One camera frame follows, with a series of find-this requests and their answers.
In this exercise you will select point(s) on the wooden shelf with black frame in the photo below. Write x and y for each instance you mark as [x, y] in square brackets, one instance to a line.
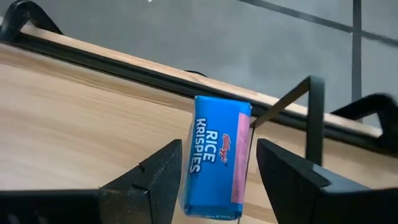
[314, 124]

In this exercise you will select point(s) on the black aluminium table rig frame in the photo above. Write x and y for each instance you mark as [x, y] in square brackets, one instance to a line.
[124, 71]

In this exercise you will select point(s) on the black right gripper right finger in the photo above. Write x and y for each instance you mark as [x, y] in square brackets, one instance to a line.
[311, 193]

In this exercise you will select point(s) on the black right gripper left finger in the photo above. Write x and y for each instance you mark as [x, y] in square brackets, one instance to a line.
[149, 186]

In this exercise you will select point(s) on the blue Rice Krispies cereal box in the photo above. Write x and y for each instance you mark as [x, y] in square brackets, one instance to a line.
[217, 155]

